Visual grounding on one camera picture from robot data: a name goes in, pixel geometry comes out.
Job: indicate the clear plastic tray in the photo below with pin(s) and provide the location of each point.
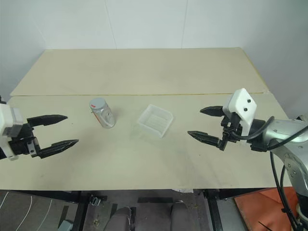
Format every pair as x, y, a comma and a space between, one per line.
155, 121

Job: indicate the dark rounded shape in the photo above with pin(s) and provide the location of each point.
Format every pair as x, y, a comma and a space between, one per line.
177, 215
120, 220

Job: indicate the grey jar lid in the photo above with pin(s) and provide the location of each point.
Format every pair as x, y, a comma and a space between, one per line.
97, 104

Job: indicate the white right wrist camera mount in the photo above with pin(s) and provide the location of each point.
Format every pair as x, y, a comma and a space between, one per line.
240, 103

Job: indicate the clear plastic jar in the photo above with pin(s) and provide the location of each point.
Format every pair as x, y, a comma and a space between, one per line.
106, 118

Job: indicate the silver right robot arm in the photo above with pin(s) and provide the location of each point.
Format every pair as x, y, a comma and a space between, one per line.
286, 131

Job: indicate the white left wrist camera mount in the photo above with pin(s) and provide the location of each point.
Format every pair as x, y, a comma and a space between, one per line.
6, 118

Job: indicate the metal table clamp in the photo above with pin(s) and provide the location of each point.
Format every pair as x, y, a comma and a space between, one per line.
95, 200

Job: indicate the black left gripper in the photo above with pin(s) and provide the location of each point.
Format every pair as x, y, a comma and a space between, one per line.
22, 144

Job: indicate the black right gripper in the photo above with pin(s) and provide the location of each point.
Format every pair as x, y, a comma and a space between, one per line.
233, 130

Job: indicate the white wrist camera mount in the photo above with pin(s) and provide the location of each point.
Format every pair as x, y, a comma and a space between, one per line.
240, 103
6, 118

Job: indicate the small grey floor box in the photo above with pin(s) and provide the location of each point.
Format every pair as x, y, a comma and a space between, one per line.
65, 225

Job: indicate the orange floor mat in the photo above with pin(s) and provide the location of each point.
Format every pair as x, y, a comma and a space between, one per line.
260, 209

